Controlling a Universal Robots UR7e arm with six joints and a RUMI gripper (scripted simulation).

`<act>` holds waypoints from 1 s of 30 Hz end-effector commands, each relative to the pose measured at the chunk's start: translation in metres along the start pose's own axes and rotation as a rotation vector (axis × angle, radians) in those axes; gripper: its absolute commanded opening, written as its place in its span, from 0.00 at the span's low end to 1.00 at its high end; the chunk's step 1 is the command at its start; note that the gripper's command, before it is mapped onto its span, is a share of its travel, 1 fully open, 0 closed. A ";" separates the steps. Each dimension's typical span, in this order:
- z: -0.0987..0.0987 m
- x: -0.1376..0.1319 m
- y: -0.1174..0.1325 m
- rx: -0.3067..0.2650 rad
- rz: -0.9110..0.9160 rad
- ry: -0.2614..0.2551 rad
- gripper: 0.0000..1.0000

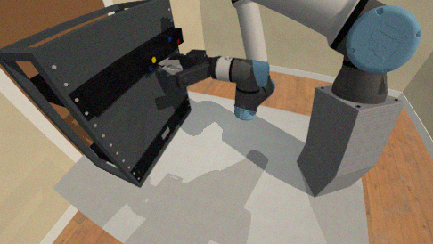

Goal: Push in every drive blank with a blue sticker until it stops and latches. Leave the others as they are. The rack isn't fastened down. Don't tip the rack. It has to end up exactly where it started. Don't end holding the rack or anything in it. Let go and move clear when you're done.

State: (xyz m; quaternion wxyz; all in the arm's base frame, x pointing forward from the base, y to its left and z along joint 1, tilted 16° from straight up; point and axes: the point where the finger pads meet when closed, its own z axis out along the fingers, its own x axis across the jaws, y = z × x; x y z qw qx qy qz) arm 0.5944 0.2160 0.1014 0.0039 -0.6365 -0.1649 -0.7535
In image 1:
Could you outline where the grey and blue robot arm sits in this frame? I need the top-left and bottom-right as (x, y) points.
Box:
(215, 0), (421, 120)

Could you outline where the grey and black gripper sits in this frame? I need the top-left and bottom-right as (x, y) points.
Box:
(158, 49), (221, 79)

